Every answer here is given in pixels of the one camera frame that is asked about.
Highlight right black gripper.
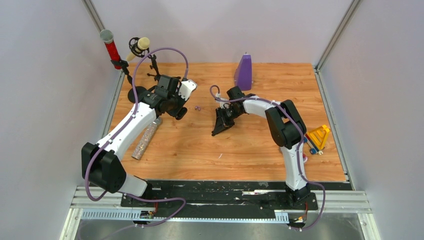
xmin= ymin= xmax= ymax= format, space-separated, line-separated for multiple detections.
xmin=214 ymin=106 xmax=243 ymax=135

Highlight black earbud charging case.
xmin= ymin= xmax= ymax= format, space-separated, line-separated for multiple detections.
xmin=175 ymin=107 xmax=188 ymax=121

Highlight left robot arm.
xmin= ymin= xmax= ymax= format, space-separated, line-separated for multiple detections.
xmin=81 ymin=75 xmax=197 ymax=207

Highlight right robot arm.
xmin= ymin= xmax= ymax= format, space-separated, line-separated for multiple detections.
xmin=211 ymin=86 xmax=311 ymax=209

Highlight black round-base mic stand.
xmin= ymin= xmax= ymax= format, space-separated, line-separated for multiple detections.
xmin=111 ymin=59 xmax=147 ymax=104

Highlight silver glitter microphone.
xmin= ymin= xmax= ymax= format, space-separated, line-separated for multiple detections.
xmin=131 ymin=117 xmax=162 ymax=161

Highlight purple metronome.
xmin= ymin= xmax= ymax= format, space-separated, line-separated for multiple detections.
xmin=234 ymin=53 xmax=253 ymax=91

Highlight beige condenser microphone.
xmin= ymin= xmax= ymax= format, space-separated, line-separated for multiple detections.
xmin=125 ymin=37 xmax=150 ymax=62

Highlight small red white toy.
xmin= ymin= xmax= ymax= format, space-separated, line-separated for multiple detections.
xmin=302 ymin=154 xmax=308 ymax=163

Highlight colourful toy truck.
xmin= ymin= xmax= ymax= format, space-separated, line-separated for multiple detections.
xmin=304 ymin=124 xmax=331 ymax=155

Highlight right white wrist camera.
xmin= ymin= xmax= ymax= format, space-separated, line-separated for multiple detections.
xmin=215 ymin=93 xmax=229 ymax=109

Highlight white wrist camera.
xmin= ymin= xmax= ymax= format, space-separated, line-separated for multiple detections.
xmin=215 ymin=93 xmax=229 ymax=109
xmin=178 ymin=79 xmax=198 ymax=102

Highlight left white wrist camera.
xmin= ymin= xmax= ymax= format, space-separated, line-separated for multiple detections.
xmin=178 ymin=79 xmax=198 ymax=102

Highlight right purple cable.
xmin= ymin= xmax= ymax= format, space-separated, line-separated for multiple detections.
xmin=209 ymin=85 xmax=327 ymax=231

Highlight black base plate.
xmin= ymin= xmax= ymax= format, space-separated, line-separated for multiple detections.
xmin=120 ymin=180 xmax=323 ymax=219

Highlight aluminium frame rail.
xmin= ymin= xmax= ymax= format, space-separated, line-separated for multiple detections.
xmin=71 ymin=186 xmax=127 ymax=210

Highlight slotted cable duct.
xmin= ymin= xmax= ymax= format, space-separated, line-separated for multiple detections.
xmin=81 ymin=209 xmax=290 ymax=223

